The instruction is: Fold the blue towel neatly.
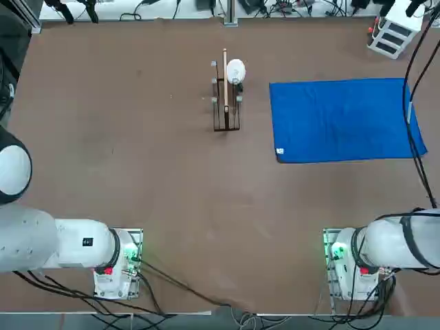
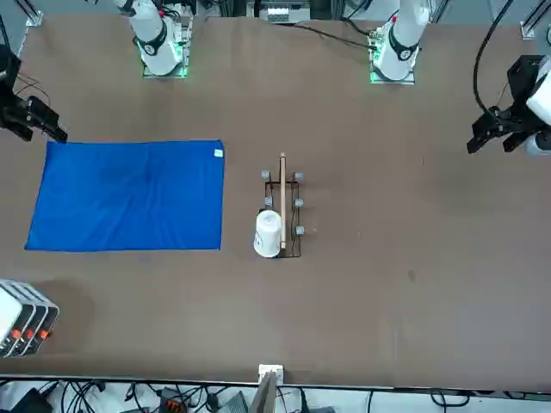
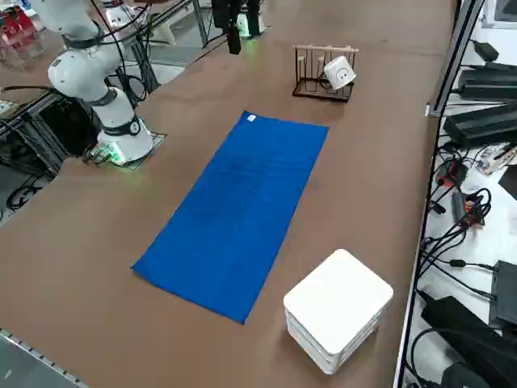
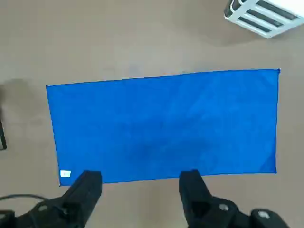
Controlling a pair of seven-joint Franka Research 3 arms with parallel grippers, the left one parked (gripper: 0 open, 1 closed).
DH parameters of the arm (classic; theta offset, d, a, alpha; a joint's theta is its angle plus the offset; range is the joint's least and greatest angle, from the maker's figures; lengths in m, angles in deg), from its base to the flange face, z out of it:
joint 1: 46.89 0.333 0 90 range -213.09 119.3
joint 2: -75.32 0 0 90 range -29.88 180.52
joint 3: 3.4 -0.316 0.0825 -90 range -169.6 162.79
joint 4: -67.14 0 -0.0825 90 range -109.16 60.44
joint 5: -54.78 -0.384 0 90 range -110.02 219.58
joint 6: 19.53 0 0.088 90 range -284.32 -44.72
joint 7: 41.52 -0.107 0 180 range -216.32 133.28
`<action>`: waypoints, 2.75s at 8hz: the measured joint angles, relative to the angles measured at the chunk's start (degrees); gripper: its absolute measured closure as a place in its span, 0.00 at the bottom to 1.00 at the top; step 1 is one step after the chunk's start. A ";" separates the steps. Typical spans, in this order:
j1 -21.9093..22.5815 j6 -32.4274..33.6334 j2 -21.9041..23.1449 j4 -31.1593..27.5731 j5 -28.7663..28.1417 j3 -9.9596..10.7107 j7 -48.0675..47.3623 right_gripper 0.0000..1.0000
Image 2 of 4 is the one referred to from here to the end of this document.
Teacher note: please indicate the orange lit power strip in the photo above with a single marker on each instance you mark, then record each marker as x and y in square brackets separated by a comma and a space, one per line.
[174, 403]

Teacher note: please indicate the aluminium profile post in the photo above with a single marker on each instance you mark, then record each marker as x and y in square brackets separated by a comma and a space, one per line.
[263, 396]

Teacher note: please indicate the white stacked drawer box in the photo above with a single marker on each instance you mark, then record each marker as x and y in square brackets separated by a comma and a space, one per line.
[13, 310]

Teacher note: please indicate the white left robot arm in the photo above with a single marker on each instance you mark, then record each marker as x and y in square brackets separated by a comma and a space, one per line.
[402, 38]

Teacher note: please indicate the white post bracket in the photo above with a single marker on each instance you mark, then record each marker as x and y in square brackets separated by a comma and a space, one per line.
[271, 369]

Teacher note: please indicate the dark finned power supply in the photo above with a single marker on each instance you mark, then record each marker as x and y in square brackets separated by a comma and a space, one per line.
[236, 403]

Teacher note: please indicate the black box device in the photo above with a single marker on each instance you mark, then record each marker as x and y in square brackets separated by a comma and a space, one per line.
[28, 402]

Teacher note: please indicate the black wrist camera block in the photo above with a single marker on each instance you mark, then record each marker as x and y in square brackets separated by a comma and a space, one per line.
[525, 81]

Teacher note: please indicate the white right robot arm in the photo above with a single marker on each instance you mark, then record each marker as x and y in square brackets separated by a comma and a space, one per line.
[150, 38]

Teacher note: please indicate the white cup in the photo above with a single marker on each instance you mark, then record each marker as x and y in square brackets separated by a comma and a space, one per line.
[268, 234]

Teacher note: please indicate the blue towel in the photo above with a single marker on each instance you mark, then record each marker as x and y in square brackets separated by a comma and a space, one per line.
[129, 193]

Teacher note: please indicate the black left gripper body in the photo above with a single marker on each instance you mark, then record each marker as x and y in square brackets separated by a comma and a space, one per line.
[518, 114]

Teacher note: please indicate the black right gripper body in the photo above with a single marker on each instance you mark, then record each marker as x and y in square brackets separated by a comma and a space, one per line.
[8, 107]

